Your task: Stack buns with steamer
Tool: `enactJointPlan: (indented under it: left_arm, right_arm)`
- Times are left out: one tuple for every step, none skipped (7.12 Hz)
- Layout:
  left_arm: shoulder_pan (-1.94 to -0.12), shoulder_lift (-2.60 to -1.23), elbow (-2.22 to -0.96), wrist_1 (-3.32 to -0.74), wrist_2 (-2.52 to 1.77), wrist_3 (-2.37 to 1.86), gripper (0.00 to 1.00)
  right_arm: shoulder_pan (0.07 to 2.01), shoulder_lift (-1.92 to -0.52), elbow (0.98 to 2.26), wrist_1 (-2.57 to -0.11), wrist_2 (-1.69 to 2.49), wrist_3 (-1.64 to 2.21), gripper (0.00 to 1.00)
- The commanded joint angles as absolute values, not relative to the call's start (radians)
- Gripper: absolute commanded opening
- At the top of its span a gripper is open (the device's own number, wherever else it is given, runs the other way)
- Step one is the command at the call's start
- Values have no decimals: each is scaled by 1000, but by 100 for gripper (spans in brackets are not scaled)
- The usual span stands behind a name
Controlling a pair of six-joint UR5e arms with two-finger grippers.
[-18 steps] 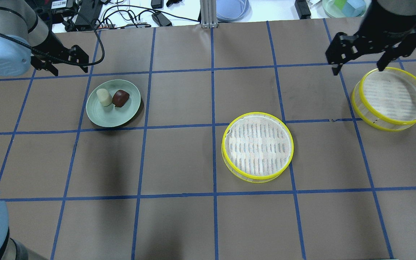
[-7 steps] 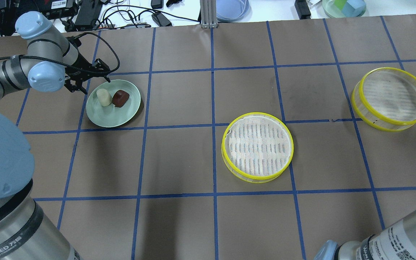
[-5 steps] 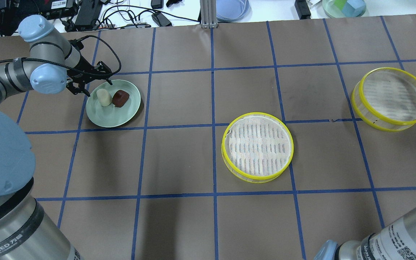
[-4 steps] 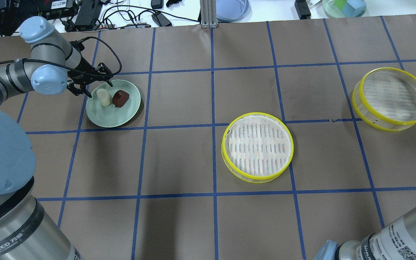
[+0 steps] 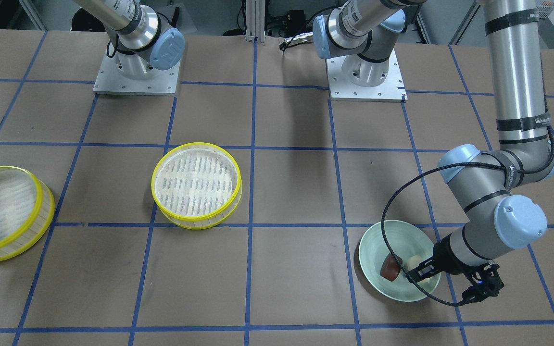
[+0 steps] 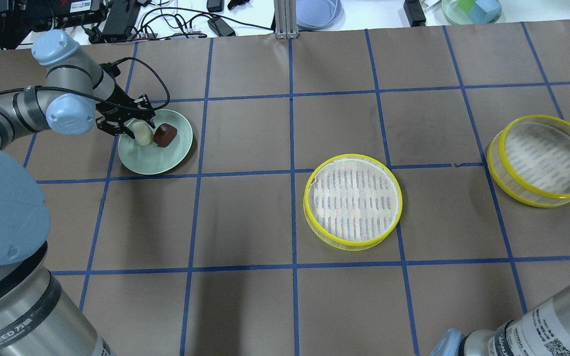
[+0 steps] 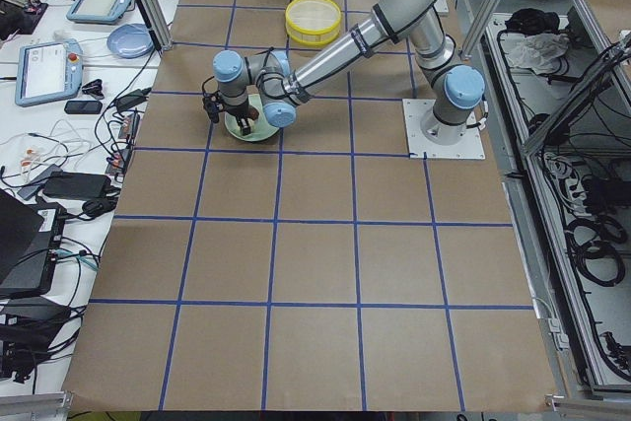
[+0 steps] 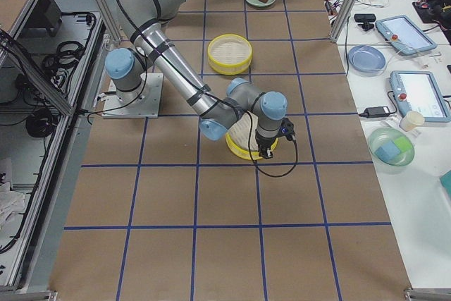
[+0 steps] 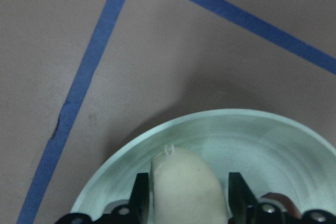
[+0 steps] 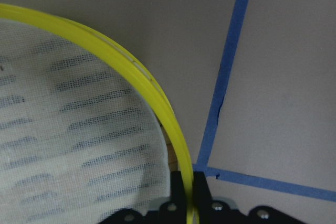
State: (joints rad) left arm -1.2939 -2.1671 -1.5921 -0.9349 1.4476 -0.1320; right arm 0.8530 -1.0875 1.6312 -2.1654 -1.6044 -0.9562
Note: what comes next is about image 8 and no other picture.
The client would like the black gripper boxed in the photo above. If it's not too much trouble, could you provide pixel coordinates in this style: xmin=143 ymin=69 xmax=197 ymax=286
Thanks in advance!
xmin=255 ymin=133 xmax=277 ymax=159

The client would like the yellow steamer basket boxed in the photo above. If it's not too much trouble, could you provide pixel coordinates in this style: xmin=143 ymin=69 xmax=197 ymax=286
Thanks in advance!
xmin=225 ymin=113 xmax=262 ymax=161
xmin=207 ymin=34 xmax=253 ymax=75

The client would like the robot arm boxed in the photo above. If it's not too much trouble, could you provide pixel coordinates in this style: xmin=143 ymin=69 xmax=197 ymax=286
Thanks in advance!
xmin=116 ymin=0 xmax=293 ymax=159

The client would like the black webcam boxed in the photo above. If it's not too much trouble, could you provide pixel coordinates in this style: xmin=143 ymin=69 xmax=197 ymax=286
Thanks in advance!
xmin=354 ymin=13 xmax=376 ymax=32

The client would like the black power adapter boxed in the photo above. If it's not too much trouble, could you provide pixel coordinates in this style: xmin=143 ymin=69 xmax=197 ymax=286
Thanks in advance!
xmin=359 ymin=106 xmax=396 ymax=118

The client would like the green bowl with sponges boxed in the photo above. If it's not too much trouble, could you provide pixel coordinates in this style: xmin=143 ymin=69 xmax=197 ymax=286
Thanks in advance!
xmin=368 ymin=128 xmax=415 ymax=166

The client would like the blue plate on desk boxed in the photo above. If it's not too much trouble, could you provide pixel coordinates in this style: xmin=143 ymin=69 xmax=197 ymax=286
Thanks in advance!
xmin=347 ymin=45 xmax=386 ymax=76

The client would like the teach pendant far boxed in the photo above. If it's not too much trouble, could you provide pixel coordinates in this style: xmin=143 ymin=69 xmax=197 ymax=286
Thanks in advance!
xmin=375 ymin=15 xmax=437 ymax=55

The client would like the teach pendant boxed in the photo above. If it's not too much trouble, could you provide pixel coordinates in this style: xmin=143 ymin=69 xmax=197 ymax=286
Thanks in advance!
xmin=389 ymin=70 xmax=450 ymax=123
xmin=375 ymin=15 xmax=437 ymax=55

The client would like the paper cup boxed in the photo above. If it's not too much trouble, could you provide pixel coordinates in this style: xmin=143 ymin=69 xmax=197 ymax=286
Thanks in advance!
xmin=399 ymin=110 xmax=425 ymax=132

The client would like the teach pendant near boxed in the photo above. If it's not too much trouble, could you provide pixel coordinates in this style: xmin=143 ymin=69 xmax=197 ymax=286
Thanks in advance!
xmin=389 ymin=70 xmax=450 ymax=123

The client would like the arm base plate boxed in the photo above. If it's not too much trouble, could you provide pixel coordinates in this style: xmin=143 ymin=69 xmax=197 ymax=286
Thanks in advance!
xmin=101 ymin=73 xmax=164 ymax=118

